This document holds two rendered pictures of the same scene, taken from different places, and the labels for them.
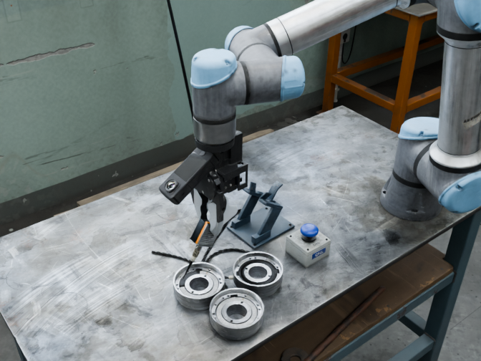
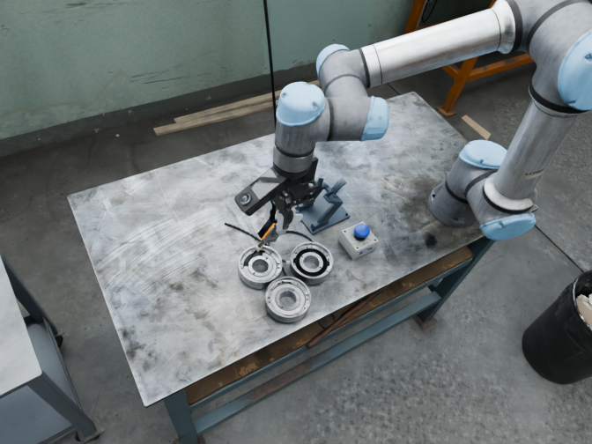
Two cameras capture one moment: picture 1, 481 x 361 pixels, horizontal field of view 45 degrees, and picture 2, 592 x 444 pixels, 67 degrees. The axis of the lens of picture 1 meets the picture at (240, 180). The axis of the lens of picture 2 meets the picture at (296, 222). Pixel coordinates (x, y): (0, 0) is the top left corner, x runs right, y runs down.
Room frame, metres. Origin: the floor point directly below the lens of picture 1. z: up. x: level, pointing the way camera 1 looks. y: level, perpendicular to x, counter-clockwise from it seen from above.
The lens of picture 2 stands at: (0.29, 0.03, 1.75)
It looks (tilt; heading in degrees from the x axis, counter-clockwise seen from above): 52 degrees down; 359
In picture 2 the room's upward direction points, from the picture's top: 11 degrees clockwise
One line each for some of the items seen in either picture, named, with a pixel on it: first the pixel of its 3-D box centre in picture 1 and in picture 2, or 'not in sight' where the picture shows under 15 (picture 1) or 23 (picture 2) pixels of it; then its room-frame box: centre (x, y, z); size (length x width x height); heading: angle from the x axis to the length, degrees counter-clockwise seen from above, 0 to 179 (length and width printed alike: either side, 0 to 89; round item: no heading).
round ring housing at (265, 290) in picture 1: (258, 275); (310, 263); (0.89, -0.04, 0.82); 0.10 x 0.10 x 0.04
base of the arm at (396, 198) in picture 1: (414, 186); (460, 196); (1.17, -0.43, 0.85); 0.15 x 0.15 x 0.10
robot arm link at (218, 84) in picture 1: (215, 85); (299, 119); (0.90, 0.04, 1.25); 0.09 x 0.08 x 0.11; 106
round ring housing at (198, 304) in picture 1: (199, 286); (260, 267); (0.85, 0.08, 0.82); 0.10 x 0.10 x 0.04
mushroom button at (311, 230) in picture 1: (308, 236); (360, 234); (0.98, -0.15, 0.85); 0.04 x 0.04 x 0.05
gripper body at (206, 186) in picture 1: (217, 162); (292, 180); (0.90, 0.04, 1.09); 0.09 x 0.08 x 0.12; 130
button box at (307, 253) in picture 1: (309, 243); (359, 240); (0.98, -0.16, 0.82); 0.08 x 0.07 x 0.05; 128
